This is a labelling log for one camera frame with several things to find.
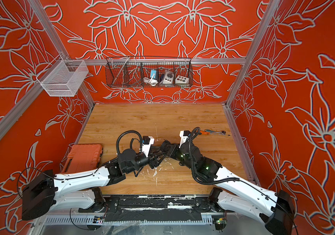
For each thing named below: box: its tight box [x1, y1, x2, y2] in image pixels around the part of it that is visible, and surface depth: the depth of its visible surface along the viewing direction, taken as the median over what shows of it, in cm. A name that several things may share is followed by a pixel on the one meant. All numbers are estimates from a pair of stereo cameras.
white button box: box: [175, 74, 190, 84], surface depth 96 cm
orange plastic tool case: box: [61, 143, 103, 173], surface depth 87 cm
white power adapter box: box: [162, 69, 175, 85], surface depth 93 cm
